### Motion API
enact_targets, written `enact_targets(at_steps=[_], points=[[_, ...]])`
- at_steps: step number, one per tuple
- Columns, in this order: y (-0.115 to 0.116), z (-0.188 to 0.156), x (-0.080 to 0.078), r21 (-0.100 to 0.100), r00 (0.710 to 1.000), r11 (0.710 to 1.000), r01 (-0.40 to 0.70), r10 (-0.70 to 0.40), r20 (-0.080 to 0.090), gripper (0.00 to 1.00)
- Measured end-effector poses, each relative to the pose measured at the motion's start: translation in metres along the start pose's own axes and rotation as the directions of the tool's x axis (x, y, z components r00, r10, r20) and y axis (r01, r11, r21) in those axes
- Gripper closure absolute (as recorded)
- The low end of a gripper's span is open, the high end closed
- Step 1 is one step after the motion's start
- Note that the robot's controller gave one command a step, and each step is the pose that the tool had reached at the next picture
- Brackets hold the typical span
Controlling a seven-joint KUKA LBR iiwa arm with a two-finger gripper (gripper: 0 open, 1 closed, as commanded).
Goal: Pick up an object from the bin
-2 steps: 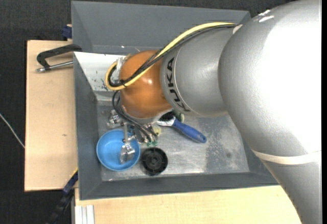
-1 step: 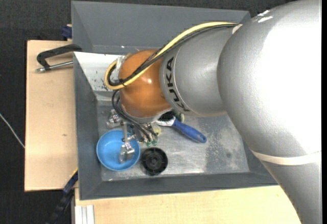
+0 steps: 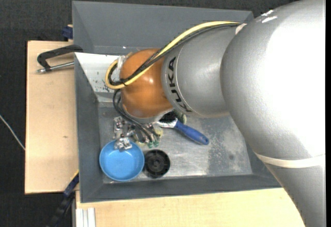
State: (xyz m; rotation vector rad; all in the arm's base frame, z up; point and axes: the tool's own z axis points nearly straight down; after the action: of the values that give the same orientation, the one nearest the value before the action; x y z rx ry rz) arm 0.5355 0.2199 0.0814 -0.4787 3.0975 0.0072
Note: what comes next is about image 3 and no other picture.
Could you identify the black round ribbed lid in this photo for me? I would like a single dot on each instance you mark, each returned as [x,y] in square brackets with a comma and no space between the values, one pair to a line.
[157,164]

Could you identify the blue bowl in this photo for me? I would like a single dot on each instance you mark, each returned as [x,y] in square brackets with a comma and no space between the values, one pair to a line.
[121,164]

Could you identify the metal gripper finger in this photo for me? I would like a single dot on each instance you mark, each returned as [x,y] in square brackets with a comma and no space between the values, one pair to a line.
[127,143]
[119,145]

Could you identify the pale wood board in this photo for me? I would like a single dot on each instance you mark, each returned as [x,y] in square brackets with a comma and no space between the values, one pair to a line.
[49,122]

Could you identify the grey metal bin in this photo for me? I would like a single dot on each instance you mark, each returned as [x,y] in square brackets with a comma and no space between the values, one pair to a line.
[181,27]

